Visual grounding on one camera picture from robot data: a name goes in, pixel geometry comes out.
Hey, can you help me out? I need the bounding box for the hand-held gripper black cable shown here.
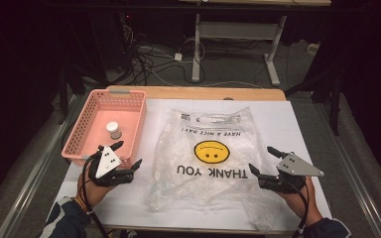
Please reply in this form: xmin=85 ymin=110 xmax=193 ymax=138
xmin=286 ymin=179 xmax=311 ymax=238
xmin=80 ymin=154 xmax=111 ymax=238

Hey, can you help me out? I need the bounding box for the right hand-held gripper black cable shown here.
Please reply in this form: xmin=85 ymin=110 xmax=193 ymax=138
xmin=286 ymin=179 xmax=311 ymax=238

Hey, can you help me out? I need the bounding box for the white paper sheet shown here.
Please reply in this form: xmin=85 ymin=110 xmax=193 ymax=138
xmin=46 ymin=98 xmax=333 ymax=233

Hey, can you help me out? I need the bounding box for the person's left hand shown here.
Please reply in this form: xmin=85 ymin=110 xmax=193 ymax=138
xmin=76 ymin=175 xmax=114 ymax=211

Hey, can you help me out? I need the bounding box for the pink plastic basket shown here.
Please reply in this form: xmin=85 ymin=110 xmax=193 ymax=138
xmin=61 ymin=88 xmax=148 ymax=170

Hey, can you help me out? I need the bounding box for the tangle of black cables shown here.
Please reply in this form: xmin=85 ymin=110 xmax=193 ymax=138
xmin=117 ymin=24 xmax=196 ymax=86

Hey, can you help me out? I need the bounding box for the metal frame rail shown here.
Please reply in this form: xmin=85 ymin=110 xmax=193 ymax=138
xmin=313 ymin=101 xmax=381 ymax=238
xmin=0 ymin=94 xmax=81 ymax=238

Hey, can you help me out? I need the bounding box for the person's right hand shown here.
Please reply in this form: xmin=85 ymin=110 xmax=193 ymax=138
xmin=277 ymin=176 xmax=323 ymax=227

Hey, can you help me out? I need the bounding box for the small jar with white lid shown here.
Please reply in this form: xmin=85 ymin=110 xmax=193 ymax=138
xmin=105 ymin=121 xmax=123 ymax=141

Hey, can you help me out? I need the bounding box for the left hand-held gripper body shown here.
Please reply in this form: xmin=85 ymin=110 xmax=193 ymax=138
xmin=87 ymin=145 xmax=135 ymax=188

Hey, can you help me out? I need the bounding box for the white metal desk frame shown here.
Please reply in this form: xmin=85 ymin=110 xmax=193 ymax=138
xmin=179 ymin=0 xmax=332 ymax=87

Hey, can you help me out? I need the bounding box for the orange wristband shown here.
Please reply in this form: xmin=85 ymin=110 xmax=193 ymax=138
xmin=73 ymin=196 xmax=89 ymax=213

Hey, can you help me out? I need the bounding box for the clear plastic bag yellow smiley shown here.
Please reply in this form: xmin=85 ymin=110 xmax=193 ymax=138
xmin=147 ymin=106 xmax=276 ymax=232

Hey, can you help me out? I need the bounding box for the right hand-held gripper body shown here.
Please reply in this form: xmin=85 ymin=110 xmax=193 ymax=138
xmin=258 ymin=152 xmax=325 ymax=195

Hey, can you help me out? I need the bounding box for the left hand-held gripper black cable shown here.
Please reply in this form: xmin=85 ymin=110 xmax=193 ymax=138
xmin=80 ymin=154 xmax=111 ymax=238

